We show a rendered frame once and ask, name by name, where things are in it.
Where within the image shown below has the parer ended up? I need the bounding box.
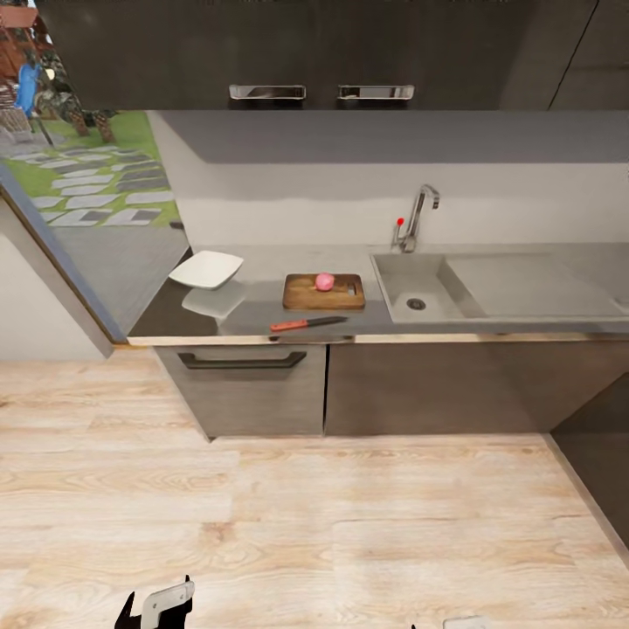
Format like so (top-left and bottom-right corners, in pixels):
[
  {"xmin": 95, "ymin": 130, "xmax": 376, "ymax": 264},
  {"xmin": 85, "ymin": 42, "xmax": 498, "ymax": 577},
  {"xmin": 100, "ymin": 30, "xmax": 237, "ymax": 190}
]
[{"xmin": 271, "ymin": 316, "xmax": 347, "ymax": 332}]

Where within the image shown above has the vidalia onion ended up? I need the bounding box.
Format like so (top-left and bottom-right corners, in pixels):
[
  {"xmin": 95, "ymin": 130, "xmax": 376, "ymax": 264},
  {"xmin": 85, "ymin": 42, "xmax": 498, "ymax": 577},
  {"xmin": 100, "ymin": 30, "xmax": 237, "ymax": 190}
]
[{"xmin": 314, "ymin": 273, "xmax": 335, "ymax": 292}]

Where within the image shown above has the cutting board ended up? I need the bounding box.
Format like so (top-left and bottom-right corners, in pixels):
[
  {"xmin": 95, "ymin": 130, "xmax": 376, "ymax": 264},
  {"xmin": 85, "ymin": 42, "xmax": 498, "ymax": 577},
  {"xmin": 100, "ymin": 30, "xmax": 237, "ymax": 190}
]
[{"xmin": 282, "ymin": 273, "xmax": 366, "ymax": 310}]

